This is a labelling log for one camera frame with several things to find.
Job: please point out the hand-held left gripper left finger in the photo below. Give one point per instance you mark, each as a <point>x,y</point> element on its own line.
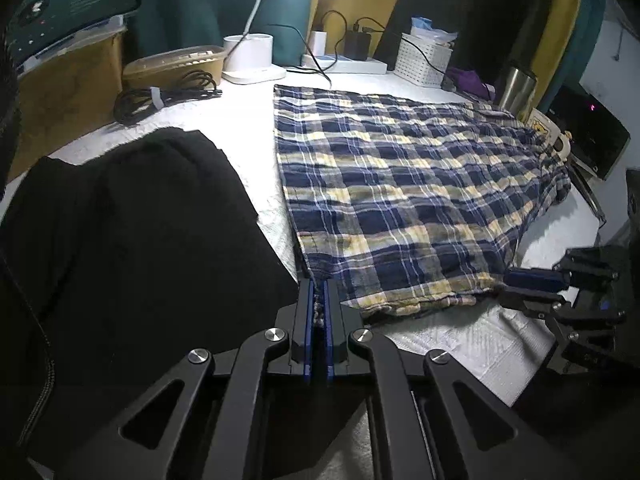
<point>309,310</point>

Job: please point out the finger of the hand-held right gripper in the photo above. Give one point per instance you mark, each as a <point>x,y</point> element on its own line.
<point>530,278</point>
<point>530,300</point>

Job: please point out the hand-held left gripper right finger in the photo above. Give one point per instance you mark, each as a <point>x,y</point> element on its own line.
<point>331,310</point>

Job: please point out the blue yellow plaid pants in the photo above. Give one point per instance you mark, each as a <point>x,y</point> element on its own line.
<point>400,185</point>

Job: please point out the white cartoon mug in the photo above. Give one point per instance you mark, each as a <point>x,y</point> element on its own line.
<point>542,125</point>

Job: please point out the black monitor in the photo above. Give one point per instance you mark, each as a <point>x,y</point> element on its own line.
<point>590,135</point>

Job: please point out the black garment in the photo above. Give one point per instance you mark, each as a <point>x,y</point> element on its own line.
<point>150,235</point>

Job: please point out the steel tumbler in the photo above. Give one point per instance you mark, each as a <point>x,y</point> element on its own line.
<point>515,87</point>

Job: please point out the purple cloth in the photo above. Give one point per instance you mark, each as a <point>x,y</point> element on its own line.
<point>470,82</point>

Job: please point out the white plastic basket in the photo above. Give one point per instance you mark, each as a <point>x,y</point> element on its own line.
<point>415,62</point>

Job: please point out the white power strip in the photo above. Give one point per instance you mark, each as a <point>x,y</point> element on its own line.
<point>360,66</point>

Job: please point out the teal curtain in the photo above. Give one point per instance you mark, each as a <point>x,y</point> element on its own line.
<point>190,0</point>
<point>585,35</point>

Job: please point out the white desk lamp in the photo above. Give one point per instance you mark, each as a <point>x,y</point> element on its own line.
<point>247,55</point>

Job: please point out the black charger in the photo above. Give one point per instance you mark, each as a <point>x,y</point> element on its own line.
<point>356,45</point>

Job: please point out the white charger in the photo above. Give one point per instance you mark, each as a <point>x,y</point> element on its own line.
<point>318,42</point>

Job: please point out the blue plastic bag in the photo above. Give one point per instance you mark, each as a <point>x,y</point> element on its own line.
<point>430,30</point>

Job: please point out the beige plastic tray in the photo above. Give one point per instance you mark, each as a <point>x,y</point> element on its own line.
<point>170,67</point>

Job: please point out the dark glass window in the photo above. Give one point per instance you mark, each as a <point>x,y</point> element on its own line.
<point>465,0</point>

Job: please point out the cardboard box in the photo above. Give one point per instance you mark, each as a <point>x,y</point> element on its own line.
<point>65,95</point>

